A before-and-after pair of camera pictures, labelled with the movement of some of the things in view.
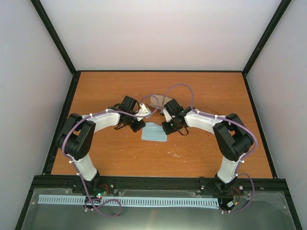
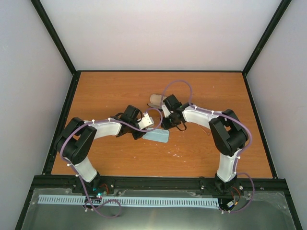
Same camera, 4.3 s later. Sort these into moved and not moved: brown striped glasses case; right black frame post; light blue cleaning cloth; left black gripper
Moved: left black gripper
Not moved: brown striped glasses case; right black frame post; light blue cleaning cloth
